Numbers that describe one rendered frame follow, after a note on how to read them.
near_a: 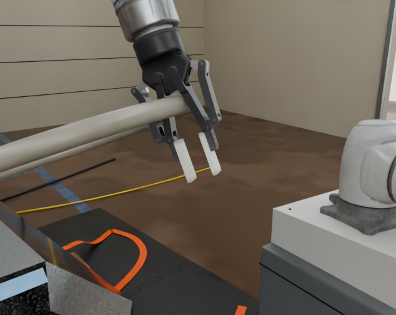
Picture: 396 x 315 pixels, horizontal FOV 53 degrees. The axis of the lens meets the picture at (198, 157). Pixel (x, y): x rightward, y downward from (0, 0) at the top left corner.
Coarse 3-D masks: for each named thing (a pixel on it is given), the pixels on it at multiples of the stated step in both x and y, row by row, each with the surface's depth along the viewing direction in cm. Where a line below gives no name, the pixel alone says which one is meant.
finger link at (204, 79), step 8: (200, 64) 59; (200, 72) 60; (208, 72) 61; (200, 80) 60; (208, 80) 61; (208, 88) 60; (208, 96) 60; (208, 104) 60; (216, 104) 62; (208, 112) 61; (216, 112) 61; (216, 120) 61
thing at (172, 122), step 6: (156, 78) 61; (156, 84) 62; (162, 84) 62; (156, 90) 62; (162, 90) 62; (162, 96) 62; (168, 96) 63; (162, 120) 63; (168, 120) 63; (174, 120) 65; (168, 126) 63; (174, 126) 64; (168, 132) 63; (174, 132) 65; (168, 138) 63
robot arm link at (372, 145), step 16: (368, 128) 100; (384, 128) 99; (352, 144) 103; (368, 144) 99; (384, 144) 97; (352, 160) 103; (368, 160) 99; (384, 160) 96; (352, 176) 103; (368, 176) 99; (384, 176) 96; (352, 192) 104; (368, 192) 101; (384, 192) 97; (384, 208) 102
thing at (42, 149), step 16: (176, 96) 61; (112, 112) 51; (128, 112) 52; (144, 112) 53; (160, 112) 55; (176, 112) 59; (64, 128) 48; (80, 128) 48; (96, 128) 49; (112, 128) 50; (128, 128) 52; (144, 128) 88; (16, 144) 47; (32, 144) 47; (48, 144) 47; (64, 144) 48; (80, 144) 49; (96, 144) 92; (0, 160) 46; (16, 160) 47; (32, 160) 47; (48, 160) 90; (0, 176) 83
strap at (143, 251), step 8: (120, 232) 288; (96, 240) 277; (136, 240) 277; (64, 248) 247; (144, 248) 267; (144, 256) 257; (136, 264) 248; (136, 272) 240; (128, 280) 233; (120, 288) 225; (240, 312) 206
